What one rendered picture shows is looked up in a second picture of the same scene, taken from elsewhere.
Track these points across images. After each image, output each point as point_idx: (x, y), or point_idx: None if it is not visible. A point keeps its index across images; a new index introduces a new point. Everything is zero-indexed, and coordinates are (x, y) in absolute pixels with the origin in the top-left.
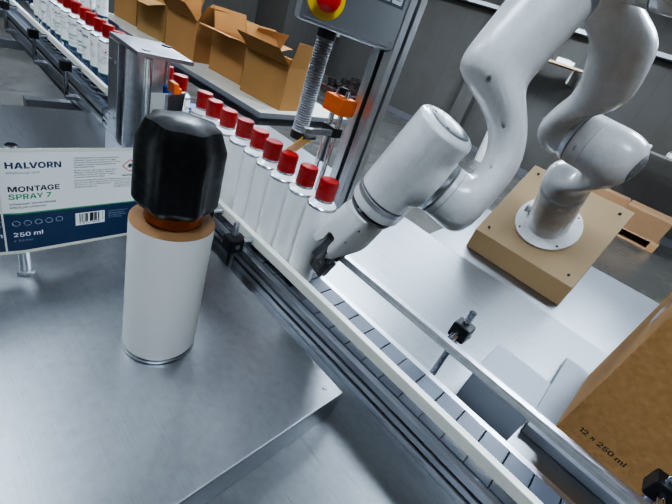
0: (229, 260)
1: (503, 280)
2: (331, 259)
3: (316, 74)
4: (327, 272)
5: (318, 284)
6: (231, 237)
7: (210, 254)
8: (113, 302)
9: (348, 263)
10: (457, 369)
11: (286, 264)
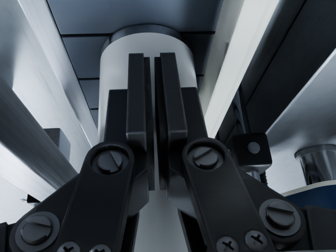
0: (245, 113)
1: None
2: (242, 200)
3: None
4: (139, 73)
5: (92, 7)
6: (261, 170)
7: (279, 130)
8: None
9: (11, 126)
10: None
11: (218, 112)
